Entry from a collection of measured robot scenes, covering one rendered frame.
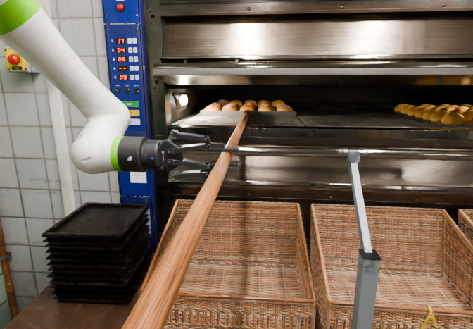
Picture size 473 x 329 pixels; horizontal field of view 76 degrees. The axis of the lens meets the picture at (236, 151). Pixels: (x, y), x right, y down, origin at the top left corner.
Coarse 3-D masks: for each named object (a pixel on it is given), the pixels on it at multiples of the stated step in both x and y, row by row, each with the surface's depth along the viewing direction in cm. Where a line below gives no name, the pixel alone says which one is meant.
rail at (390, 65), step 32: (160, 64) 114; (192, 64) 113; (224, 64) 112; (256, 64) 111; (288, 64) 110; (320, 64) 109; (352, 64) 108; (384, 64) 107; (416, 64) 106; (448, 64) 105
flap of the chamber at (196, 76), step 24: (168, 72) 114; (192, 72) 113; (216, 72) 113; (240, 72) 112; (264, 72) 111; (288, 72) 110; (312, 72) 110; (336, 72) 109; (360, 72) 108; (384, 72) 107; (408, 72) 107; (432, 72) 106; (456, 72) 105
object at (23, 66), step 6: (6, 48) 126; (6, 54) 126; (6, 60) 127; (24, 60) 126; (12, 66) 127; (18, 66) 127; (24, 66) 127; (30, 66) 128; (12, 72) 128; (18, 72) 128; (24, 72) 128; (30, 72) 128; (36, 72) 131
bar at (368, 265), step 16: (352, 160) 92; (448, 160) 91; (464, 160) 90; (352, 176) 90; (368, 240) 79; (368, 256) 76; (368, 272) 76; (368, 288) 77; (368, 304) 78; (352, 320) 84; (368, 320) 79
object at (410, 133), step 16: (176, 128) 134; (192, 128) 133; (208, 128) 133; (224, 128) 132; (256, 128) 131; (272, 128) 130; (288, 128) 130; (304, 128) 129; (320, 128) 129; (336, 128) 128; (352, 128) 128; (368, 128) 128; (384, 128) 128; (400, 128) 128; (416, 128) 128; (432, 128) 128; (448, 128) 128; (464, 128) 128
